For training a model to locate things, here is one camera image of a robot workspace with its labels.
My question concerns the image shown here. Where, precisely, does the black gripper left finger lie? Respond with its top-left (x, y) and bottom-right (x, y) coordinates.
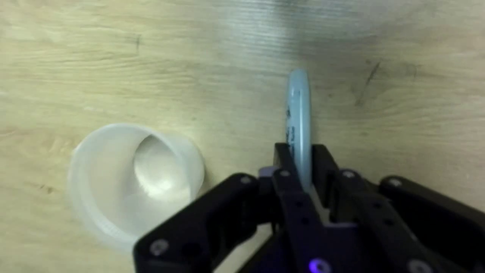
top-left (134, 143), bottom-right (325, 273)

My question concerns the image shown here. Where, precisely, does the green capped white marker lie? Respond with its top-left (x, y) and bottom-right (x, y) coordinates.
top-left (287, 69), bottom-right (312, 192)

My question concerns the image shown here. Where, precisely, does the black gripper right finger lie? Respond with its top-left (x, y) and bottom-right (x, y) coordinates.
top-left (312, 145), bottom-right (485, 273)

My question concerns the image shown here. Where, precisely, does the translucent plastic bowl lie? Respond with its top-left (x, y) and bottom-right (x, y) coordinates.
top-left (67, 123), bottom-right (205, 252)

